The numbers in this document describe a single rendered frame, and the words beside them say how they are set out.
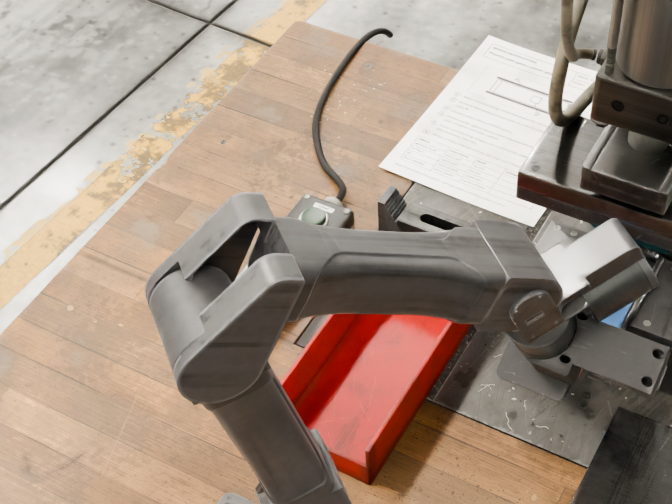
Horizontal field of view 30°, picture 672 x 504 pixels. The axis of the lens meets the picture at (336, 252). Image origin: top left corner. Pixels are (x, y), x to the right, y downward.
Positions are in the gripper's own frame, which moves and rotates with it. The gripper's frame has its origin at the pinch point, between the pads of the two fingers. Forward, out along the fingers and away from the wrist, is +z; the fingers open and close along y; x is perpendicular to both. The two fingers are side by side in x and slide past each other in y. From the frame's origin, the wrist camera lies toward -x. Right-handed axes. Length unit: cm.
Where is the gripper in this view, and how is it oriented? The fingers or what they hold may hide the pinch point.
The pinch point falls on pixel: (560, 352)
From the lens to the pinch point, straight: 123.2
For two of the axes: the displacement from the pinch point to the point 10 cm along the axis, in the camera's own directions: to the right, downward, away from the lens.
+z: 2.7, 2.4, 9.3
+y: 4.0, -9.1, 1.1
